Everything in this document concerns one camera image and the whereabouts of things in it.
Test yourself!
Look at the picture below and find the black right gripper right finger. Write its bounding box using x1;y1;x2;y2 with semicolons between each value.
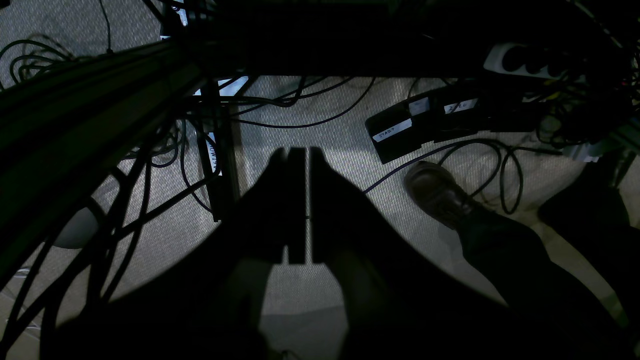
310;148;621;360

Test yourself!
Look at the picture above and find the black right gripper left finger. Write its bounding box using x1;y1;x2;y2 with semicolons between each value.
65;148;306;360

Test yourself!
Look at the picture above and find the brown leather shoe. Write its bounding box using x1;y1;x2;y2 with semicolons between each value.
403;161;482;231

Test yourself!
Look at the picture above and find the dark trouser leg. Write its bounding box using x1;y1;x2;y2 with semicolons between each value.
456;208;622;344

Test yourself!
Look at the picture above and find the black table leg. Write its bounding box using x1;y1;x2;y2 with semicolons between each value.
195;80;241;223

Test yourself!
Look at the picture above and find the white power strip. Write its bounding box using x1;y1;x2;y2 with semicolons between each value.
482;42;586;84

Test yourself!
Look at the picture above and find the black floor cable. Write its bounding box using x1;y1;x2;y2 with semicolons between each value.
362;139;525;215

